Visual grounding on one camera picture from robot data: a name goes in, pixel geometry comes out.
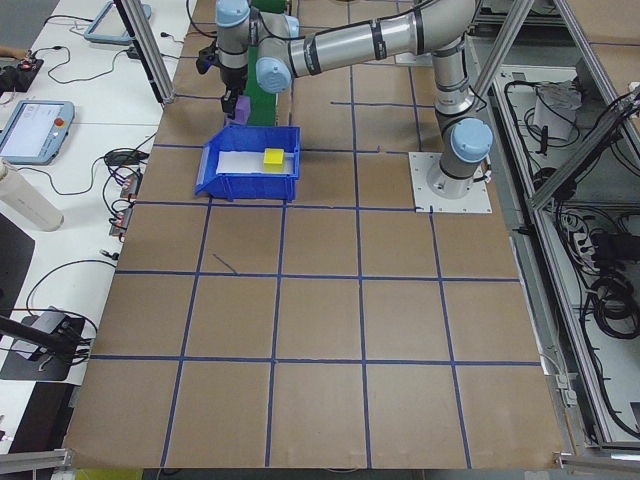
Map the black cable coil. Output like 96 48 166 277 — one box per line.
579 272 640 344

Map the purple cube block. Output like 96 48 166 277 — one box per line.
225 95 253 126

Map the white power strip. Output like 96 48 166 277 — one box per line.
562 214 599 271

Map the green conveyor belt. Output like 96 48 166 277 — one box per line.
243 0 289 126

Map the aluminium profile bar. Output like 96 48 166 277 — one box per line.
552 449 640 469
0 448 76 474

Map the white paper sheet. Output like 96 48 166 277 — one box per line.
215 148 294 177

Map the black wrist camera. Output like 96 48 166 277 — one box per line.
195 45 220 75

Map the yellow cube block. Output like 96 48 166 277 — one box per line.
263 147 286 174

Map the black stand base plate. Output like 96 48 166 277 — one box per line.
0 313 87 382

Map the V-shaped metal bar frame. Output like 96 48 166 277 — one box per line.
492 0 640 454

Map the black device with red light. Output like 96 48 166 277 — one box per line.
0 57 45 94

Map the aluminium profile post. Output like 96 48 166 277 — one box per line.
472 0 534 99
113 0 177 105

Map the blue plastic storage bin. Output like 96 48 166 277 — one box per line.
193 124 303 203

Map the grey blue teach pendant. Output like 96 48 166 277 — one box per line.
83 0 154 45
0 99 77 166

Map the white crumpled bag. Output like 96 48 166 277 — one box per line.
532 82 584 141

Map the small black box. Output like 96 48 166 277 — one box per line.
103 148 150 167

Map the black power brick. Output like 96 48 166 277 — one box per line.
592 232 634 264

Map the black flat screen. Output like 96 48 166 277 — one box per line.
0 212 37 314

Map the small circuit board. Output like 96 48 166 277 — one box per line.
108 204 135 241
119 169 144 199

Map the small grey device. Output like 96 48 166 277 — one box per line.
29 307 71 334

